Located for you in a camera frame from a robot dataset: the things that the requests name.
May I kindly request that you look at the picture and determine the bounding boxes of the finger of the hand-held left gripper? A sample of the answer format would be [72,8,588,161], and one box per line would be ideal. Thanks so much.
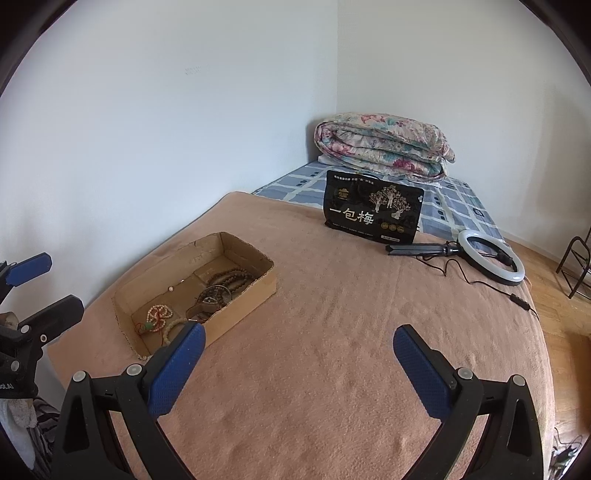
[17,295,86,345]
[0,252,53,302]

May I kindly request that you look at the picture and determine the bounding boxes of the person's left hand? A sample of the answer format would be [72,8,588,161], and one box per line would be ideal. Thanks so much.
[0,396,38,446]

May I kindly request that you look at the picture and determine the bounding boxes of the black metal rack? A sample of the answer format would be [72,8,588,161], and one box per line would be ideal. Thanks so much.
[556,236,591,298]

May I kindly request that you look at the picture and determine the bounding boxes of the dark wooden bead string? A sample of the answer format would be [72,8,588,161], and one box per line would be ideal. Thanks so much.
[205,268,259,296]

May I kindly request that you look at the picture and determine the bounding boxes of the black snack bag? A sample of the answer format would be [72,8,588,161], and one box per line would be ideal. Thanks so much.
[323,169,426,244]

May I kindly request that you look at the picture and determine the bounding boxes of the peach fleece blanket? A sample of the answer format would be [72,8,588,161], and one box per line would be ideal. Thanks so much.
[46,191,555,480]

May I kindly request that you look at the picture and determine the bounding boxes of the red string jade pendant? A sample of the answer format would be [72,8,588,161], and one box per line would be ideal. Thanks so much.
[135,309,162,334]

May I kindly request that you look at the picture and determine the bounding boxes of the black cable with inline switch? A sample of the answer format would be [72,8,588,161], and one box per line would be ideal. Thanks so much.
[416,253,539,319]

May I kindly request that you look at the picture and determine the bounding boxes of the black folded tripod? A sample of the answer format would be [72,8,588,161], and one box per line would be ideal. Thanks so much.
[385,242,460,258]

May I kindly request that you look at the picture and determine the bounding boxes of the blue checked bed sheet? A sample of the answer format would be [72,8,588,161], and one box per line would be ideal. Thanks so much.
[252,161,506,241]

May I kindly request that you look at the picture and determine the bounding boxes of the cardboard box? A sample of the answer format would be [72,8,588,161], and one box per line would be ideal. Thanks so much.
[112,232,278,361]

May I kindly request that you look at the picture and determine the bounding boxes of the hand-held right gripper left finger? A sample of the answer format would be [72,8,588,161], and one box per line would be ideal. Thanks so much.
[50,322,207,480]

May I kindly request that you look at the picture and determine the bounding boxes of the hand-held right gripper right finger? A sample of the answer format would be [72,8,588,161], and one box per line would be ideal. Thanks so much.
[393,324,546,480]

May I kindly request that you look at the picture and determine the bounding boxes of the brown strap wrist watch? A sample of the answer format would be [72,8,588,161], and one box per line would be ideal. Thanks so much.
[187,284,234,319]

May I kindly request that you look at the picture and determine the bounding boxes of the striped grey cloth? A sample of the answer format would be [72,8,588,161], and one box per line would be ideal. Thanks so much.
[25,399,62,480]

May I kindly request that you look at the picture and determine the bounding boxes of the white ring light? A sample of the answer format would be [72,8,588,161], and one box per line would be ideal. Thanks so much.
[457,229,526,286]

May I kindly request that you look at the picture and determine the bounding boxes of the cream bead bracelet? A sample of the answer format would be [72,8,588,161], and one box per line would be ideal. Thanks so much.
[161,320,188,347]

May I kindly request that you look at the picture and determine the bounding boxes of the small pale bead bracelet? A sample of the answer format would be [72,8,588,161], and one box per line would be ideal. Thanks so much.
[146,304,175,326]

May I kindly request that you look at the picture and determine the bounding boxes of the folded floral quilt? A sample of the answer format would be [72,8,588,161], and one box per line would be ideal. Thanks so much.
[314,112,457,180]

